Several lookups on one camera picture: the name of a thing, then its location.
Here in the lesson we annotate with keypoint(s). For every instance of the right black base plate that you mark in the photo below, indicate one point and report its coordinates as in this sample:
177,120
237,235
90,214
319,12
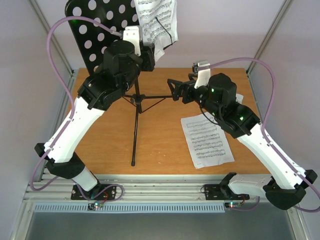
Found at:
213,192

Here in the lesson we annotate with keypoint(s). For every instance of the left small circuit board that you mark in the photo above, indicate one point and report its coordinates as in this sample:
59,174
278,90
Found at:
96,205

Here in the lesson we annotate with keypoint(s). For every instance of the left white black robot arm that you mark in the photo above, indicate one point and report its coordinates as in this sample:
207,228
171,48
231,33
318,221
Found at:
119,70

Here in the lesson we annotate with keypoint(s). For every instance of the white metronome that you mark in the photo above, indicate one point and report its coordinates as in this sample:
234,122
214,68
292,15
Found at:
239,98

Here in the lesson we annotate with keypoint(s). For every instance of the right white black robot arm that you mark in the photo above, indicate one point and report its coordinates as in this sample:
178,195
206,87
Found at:
286,187

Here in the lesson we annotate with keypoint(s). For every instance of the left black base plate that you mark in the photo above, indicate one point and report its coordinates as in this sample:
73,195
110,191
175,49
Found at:
99,193

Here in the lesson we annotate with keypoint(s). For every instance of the right small circuit board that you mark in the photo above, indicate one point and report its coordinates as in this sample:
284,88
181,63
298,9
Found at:
232,205

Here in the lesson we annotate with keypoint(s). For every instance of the aluminium frame rail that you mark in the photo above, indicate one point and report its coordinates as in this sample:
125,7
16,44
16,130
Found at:
138,188

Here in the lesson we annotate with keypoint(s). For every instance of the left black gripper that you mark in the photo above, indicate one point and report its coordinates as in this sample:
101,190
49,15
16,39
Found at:
149,52

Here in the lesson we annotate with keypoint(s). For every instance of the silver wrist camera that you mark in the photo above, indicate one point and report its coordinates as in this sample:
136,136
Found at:
132,34
202,71

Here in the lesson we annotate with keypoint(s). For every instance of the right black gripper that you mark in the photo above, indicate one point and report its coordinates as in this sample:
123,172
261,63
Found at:
184,91

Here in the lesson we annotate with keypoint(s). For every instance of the white sheet music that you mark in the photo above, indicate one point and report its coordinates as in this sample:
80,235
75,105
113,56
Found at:
158,20
206,141

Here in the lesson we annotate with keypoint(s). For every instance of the small circuit board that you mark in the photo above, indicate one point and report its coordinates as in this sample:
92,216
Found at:
232,205
96,205

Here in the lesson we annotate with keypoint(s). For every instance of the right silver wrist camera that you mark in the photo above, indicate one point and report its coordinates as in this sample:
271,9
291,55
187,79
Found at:
202,71

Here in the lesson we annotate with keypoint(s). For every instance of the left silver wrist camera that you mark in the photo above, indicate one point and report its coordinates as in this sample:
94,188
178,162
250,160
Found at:
132,34

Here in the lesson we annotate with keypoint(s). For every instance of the black music stand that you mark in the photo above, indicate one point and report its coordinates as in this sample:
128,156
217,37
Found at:
92,48

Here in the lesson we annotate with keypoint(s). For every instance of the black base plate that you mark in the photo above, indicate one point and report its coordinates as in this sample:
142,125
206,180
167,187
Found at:
99,193
213,192

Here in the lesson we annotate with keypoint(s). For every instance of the grey slotted cable duct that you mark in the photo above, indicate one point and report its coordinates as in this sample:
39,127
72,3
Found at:
130,208

